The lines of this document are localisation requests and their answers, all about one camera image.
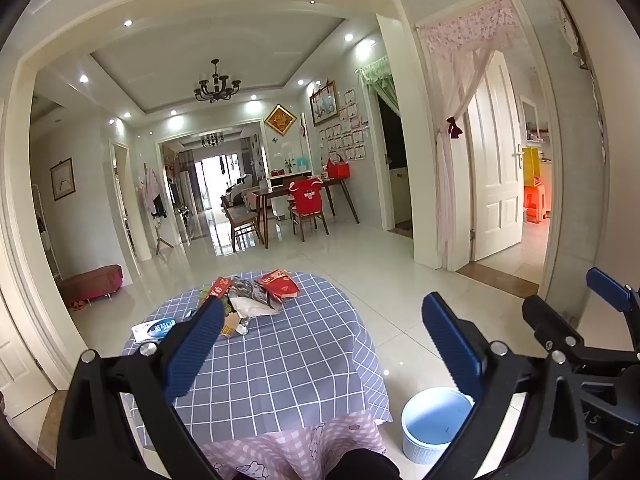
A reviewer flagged pink floral curtain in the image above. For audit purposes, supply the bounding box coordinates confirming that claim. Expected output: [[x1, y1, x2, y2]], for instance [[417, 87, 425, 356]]
[[417, 0, 517, 274]]

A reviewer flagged wooden framed wall picture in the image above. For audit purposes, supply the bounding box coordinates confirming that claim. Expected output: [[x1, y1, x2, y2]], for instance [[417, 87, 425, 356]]
[[308, 79, 340, 127]]

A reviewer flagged wooden dining table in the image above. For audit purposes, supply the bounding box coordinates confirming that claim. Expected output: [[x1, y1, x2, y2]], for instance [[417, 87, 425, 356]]
[[249, 174, 361, 250]]

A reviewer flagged brown yellow wrapper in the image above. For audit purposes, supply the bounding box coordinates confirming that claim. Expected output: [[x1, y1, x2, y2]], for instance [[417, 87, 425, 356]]
[[219, 312, 251, 342]]

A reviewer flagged yellow hanging cloth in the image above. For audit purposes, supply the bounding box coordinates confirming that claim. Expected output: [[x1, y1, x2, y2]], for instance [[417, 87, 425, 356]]
[[523, 145, 541, 189]]

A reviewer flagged white panelled door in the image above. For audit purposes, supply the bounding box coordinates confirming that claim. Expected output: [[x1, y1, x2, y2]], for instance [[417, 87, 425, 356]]
[[467, 50, 524, 264]]

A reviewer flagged light blue plastic bucket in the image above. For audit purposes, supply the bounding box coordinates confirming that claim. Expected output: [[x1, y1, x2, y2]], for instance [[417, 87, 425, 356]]
[[401, 386, 476, 464]]

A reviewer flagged pink checked blanket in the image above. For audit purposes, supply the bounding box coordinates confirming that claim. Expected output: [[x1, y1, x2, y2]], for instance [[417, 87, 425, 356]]
[[197, 410, 389, 480]]

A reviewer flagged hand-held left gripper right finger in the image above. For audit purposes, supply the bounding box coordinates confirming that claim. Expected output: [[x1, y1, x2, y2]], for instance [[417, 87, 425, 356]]
[[421, 291, 592, 480]]

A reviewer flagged red diamond wall decoration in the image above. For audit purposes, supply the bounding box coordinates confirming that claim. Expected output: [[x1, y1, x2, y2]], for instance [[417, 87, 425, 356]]
[[263, 103, 300, 137]]

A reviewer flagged blue white mask packet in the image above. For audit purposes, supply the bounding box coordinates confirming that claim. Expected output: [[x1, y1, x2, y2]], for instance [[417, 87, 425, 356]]
[[131, 317, 192, 345]]

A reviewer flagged group of wall certificates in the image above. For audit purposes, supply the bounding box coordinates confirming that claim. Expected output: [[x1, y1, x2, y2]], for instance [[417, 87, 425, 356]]
[[318, 88, 369, 162]]

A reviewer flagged white paper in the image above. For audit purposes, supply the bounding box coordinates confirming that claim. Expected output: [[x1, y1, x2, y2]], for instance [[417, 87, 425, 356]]
[[227, 295, 282, 319]]

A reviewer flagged small red packet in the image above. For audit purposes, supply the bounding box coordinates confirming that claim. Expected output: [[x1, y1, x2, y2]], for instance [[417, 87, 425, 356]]
[[207, 277, 234, 301]]

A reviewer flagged red chair cover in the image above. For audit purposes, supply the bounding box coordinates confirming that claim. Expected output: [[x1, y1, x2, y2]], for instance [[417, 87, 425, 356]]
[[291, 177, 324, 217]]

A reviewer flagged grey checked tablecloth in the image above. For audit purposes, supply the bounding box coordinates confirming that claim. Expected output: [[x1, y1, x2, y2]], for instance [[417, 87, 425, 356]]
[[122, 271, 389, 449]]

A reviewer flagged large black chandelier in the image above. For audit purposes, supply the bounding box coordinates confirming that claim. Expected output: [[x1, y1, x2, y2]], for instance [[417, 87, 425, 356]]
[[193, 58, 242, 105]]

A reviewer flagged dark framed wall picture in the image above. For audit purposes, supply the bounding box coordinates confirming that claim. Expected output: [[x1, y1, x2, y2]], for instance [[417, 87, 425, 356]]
[[49, 157, 76, 203]]

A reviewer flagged coat rack with clothes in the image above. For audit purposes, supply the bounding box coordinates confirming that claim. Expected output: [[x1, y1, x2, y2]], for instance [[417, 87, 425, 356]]
[[137, 162, 174, 261]]

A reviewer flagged group of ceiling spotlights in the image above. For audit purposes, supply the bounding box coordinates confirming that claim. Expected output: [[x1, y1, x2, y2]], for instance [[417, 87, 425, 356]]
[[77, 0, 357, 127]]

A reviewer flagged red snack packet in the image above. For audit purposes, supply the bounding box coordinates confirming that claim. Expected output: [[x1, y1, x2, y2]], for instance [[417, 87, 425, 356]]
[[260, 269, 301, 302]]

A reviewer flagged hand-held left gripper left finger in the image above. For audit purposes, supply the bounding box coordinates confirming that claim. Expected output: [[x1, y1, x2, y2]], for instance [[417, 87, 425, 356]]
[[56, 298, 226, 480]]

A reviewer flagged wooden chair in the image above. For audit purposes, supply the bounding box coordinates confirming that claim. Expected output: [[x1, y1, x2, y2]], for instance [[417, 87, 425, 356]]
[[220, 194, 266, 254], [289, 177, 331, 241]]

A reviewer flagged green curtain valance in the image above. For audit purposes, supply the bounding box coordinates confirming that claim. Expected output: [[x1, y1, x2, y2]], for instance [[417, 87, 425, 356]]
[[355, 55, 399, 116]]

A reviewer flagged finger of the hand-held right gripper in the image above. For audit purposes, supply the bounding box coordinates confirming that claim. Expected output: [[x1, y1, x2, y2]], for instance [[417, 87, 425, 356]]
[[586, 267, 640, 346], [522, 294, 640, 374]]

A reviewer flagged dark red upholstered bench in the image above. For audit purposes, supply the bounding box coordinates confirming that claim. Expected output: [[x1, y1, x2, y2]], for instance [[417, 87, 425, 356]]
[[57, 263, 125, 306]]

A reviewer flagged orange plastic stool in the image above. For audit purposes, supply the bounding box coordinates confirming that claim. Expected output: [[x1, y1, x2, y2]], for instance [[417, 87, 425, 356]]
[[522, 183, 551, 225]]

